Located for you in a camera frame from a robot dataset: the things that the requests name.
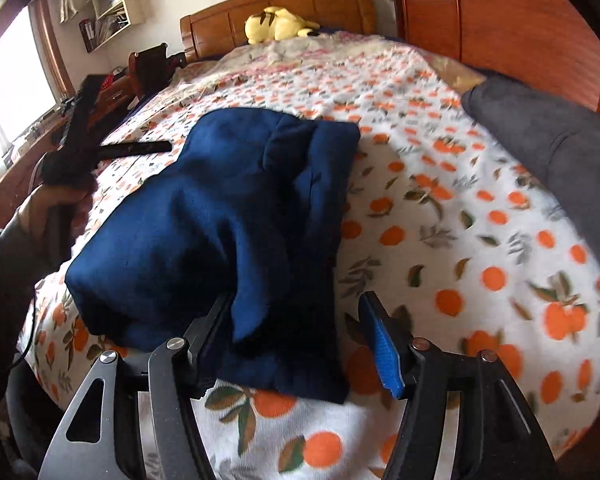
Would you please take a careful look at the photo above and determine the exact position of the pink floral blanket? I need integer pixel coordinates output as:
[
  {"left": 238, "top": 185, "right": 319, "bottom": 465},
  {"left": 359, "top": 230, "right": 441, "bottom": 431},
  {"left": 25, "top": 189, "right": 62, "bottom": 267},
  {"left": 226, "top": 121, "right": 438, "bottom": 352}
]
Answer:
[{"left": 172, "top": 30, "right": 431, "bottom": 86}]

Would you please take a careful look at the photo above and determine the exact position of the window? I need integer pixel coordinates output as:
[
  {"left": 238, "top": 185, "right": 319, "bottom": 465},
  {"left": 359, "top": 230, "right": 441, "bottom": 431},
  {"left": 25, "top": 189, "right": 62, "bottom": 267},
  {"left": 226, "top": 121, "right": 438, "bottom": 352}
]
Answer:
[{"left": 0, "top": 0, "right": 76, "bottom": 161}]

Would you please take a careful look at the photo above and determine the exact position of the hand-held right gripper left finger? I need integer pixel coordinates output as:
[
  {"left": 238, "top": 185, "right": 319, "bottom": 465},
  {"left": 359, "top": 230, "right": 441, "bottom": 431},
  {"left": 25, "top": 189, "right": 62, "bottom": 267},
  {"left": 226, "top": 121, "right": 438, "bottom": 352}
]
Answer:
[{"left": 37, "top": 291, "right": 237, "bottom": 480}]

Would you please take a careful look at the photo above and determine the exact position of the dark wooden chair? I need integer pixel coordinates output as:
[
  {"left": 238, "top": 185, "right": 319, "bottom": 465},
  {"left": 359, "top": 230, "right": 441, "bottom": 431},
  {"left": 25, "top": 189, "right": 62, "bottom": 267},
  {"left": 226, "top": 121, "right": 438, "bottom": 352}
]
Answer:
[{"left": 127, "top": 42, "right": 187, "bottom": 106}]

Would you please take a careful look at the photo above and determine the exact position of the wooden desk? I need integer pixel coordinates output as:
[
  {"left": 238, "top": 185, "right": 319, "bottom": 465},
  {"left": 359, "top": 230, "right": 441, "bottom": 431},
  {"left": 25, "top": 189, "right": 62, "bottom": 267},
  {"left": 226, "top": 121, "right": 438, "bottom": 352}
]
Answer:
[{"left": 0, "top": 75, "right": 132, "bottom": 241}]

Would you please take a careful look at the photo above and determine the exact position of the white wall shelf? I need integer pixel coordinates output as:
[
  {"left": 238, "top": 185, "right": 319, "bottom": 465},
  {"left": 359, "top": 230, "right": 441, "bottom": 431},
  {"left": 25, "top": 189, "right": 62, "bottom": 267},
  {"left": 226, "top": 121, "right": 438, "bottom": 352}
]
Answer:
[{"left": 79, "top": 0, "right": 146, "bottom": 54}]

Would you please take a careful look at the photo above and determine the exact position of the grey garment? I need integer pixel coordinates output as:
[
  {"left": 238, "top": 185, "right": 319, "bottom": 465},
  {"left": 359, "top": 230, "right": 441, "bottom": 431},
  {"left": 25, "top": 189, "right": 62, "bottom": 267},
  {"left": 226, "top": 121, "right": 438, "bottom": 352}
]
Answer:
[{"left": 461, "top": 69, "right": 600, "bottom": 286}]

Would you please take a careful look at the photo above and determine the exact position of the navy blue blazer jacket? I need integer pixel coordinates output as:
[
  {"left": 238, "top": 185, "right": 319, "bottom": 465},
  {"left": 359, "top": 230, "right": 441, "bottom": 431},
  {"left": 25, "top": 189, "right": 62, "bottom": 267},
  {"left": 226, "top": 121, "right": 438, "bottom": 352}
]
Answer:
[{"left": 64, "top": 107, "right": 362, "bottom": 405}]

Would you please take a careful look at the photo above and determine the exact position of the yellow plush toy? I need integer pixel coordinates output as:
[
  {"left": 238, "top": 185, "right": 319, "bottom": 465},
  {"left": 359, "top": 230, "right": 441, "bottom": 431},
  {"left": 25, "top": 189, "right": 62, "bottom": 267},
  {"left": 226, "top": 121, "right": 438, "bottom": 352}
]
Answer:
[{"left": 244, "top": 6, "right": 322, "bottom": 46}]

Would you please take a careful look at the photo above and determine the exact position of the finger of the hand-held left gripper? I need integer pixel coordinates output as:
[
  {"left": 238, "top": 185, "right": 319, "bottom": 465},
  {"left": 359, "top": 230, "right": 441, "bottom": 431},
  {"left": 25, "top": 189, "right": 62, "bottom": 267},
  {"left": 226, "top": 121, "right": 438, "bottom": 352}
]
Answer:
[{"left": 96, "top": 140, "right": 174, "bottom": 160}]

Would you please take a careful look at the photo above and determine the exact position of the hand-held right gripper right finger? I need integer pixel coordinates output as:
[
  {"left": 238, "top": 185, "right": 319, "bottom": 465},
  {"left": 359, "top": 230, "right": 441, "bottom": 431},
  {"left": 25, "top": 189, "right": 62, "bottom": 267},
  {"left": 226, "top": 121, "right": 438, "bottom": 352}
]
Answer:
[{"left": 357, "top": 291, "right": 561, "bottom": 480}]

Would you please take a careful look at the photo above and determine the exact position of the orange fruit print bedsheet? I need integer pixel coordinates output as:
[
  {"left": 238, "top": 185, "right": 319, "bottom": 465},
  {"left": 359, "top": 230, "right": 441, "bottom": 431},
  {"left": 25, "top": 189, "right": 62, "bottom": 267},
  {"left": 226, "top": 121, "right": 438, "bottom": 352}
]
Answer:
[{"left": 27, "top": 40, "right": 600, "bottom": 480}]

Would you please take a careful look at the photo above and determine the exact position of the wooden bed headboard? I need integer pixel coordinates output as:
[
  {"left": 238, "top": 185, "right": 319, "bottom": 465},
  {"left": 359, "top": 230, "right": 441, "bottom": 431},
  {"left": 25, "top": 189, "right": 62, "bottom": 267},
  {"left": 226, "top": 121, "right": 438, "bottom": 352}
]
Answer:
[{"left": 180, "top": 0, "right": 378, "bottom": 63}]

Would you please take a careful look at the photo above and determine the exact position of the person's left hand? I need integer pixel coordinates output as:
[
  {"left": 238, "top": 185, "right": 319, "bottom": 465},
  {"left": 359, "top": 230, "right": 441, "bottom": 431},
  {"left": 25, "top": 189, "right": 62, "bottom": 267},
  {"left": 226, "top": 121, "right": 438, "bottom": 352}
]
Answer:
[{"left": 17, "top": 184, "right": 95, "bottom": 245}]

